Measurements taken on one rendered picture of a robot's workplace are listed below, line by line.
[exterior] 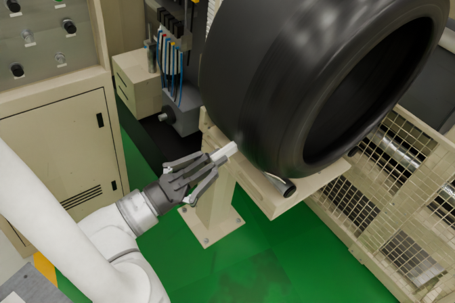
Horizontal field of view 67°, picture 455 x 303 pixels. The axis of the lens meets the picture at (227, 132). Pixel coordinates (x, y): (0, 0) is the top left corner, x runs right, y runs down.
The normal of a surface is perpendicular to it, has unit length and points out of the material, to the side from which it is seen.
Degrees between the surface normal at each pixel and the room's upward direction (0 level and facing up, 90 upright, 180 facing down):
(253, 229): 0
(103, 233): 14
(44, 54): 90
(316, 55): 63
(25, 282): 0
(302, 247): 0
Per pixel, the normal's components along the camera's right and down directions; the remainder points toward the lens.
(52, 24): 0.59, 0.63
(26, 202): 0.70, 0.11
